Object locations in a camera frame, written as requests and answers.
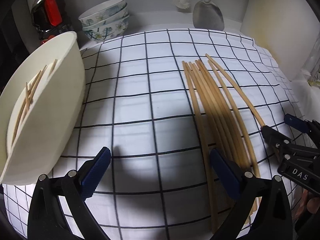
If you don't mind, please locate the large cream round basin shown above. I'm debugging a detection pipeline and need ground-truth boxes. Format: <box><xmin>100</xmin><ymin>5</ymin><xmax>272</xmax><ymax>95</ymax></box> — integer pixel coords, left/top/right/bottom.
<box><xmin>1</xmin><ymin>31</ymin><xmax>85</xmax><ymax>185</ymax></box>

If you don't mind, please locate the right human hand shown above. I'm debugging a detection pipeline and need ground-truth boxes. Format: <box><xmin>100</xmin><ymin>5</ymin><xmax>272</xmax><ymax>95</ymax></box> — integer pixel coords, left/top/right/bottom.
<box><xmin>299</xmin><ymin>189</ymin><xmax>320</xmax><ymax>214</ymax></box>

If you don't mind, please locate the white black checkered cloth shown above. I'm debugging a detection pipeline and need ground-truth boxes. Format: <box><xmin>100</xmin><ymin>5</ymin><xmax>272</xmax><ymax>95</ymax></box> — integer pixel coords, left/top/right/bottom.
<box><xmin>2</xmin><ymin>28</ymin><xmax>303</xmax><ymax>240</ymax></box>

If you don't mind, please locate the cream cutting board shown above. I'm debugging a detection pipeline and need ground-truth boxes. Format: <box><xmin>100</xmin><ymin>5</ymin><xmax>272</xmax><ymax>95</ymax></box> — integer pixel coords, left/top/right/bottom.
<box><xmin>240</xmin><ymin>0</ymin><xmax>319</xmax><ymax>80</ymax></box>

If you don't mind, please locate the metal spatula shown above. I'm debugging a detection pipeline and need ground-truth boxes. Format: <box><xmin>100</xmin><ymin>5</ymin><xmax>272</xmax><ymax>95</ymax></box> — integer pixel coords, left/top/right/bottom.
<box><xmin>193</xmin><ymin>0</ymin><xmax>225</xmax><ymax>31</ymax></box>

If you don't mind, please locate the bottom floral ceramic bowl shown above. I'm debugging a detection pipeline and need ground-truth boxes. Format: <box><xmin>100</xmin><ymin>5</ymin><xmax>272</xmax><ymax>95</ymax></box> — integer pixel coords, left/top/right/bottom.
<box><xmin>82</xmin><ymin>15</ymin><xmax>130</xmax><ymax>42</ymax></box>

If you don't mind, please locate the floral ceramic bowl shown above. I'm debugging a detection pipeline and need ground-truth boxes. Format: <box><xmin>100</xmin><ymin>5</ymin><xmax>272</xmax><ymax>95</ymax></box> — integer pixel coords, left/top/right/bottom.
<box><xmin>82</xmin><ymin>15</ymin><xmax>130</xmax><ymax>42</ymax></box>
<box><xmin>78</xmin><ymin>0</ymin><xmax>126</xmax><ymax>26</ymax></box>
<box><xmin>82</xmin><ymin>4</ymin><xmax>129</xmax><ymax>30</ymax></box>

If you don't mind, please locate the top floral ceramic bowl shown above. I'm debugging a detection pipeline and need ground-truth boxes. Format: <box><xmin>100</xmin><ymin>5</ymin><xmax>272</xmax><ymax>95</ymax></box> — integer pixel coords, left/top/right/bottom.
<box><xmin>78</xmin><ymin>0</ymin><xmax>126</xmax><ymax>26</ymax></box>

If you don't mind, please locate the middle floral ceramic bowl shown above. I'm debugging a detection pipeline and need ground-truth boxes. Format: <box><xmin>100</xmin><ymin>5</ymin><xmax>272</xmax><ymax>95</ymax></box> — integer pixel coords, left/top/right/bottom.
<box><xmin>82</xmin><ymin>4</ymin><xmax>129</xmax><ymax>30</ymax></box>

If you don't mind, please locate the soy sauce bottle red handle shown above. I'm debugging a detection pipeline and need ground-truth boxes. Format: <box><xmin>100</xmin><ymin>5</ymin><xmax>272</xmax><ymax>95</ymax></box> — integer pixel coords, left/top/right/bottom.
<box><xmin>31</xmin><ymin>0</ymin><xmax>74</xmax><ymax>44</ymax></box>

